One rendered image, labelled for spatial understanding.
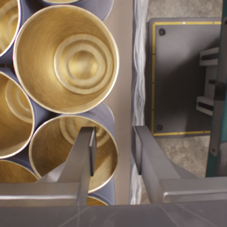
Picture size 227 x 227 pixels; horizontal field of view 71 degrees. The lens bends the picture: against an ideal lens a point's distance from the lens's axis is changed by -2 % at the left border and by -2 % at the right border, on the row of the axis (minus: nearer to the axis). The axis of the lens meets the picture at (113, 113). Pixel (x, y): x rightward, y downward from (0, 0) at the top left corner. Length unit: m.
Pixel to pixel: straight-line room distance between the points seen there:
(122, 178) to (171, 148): 1.29
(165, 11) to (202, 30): 0.39
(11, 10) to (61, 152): 0.16
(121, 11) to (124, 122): 0.12
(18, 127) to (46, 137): 0.05
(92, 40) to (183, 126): 0.98
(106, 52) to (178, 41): 0.87
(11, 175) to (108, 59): 0.17
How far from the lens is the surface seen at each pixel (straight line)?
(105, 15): 0.18
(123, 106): 0.20
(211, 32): 1.14
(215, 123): 0.60
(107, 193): 0.17
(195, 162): 1.68
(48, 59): 0.18
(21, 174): 0.24
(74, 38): 0.19
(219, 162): 0.60
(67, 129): 0.21
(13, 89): 0.22
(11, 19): 0.22
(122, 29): 0.19
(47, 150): 0.17
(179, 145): 1.54
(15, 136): 0.19
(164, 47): 1.01
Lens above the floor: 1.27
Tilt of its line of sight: 76 degrees down
